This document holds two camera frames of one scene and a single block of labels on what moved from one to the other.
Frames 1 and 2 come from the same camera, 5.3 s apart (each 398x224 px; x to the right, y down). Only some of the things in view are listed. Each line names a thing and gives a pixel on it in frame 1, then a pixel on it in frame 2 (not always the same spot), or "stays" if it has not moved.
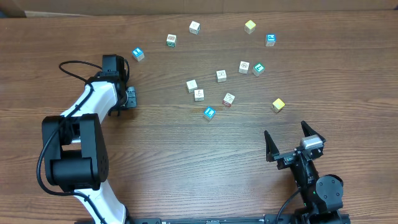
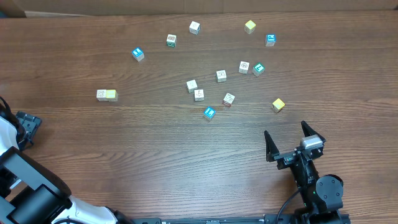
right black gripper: [286, 158] stays
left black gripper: [132, 100] -> [29, 123]
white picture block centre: [221, 76] stays
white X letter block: [199, 95] stays
